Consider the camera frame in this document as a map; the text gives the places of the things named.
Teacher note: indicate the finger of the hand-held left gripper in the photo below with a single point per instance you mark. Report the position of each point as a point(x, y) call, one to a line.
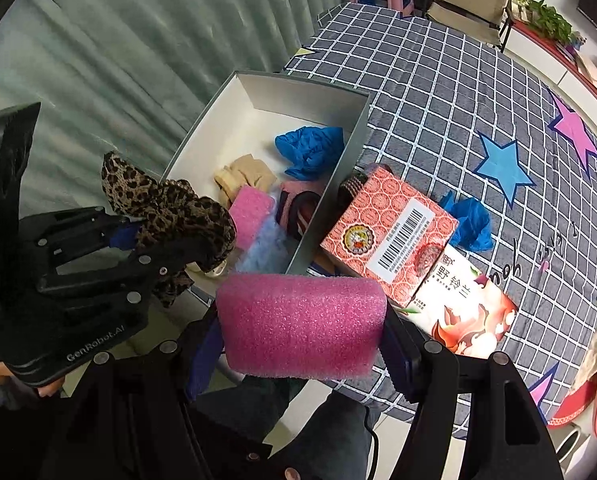
point(123, 235)
point(178, 255)

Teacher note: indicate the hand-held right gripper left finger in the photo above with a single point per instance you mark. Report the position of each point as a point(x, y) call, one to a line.
point(203, 360)

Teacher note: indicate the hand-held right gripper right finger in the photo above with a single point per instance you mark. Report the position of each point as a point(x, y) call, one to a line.
point(398, 360)

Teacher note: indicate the leopard print cloth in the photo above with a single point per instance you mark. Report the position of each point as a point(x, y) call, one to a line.
point(178, 210)

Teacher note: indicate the small pink foam sponge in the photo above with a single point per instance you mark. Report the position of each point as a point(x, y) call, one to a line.
point(251, 212)

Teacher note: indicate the large pink foam sponge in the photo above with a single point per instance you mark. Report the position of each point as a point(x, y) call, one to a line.
point(298, 325)

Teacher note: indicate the beige sock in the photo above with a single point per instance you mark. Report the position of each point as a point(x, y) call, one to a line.
point(251, 175)

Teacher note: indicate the striped sock with navy cuff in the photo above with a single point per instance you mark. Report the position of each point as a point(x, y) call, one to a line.
point(291, 195)

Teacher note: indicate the white cardboard box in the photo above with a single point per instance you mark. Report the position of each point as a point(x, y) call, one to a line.
point(278, 115)

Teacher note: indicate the person's left hand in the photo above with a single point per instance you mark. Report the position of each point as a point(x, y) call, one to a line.
point(51, 387)

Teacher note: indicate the white floral carton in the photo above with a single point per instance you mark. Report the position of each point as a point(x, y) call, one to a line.
point(458, 320)

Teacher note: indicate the light blue fuzzy cloth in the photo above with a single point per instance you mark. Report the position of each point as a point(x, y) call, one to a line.
point(268, 250)

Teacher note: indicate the red patterned carton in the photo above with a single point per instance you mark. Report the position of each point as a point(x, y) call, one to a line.
point(378, 215)

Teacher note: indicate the blue plastic shoe cover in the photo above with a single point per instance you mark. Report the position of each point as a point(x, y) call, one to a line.
point(471, 222)

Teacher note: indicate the grey grid blanket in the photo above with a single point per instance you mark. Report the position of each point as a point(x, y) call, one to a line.
point(428, 110)

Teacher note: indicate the red shelf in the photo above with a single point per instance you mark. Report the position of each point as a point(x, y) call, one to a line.
point(563, 57)

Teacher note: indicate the potted green plant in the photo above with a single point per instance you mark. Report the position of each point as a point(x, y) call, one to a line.
point(553, 20)

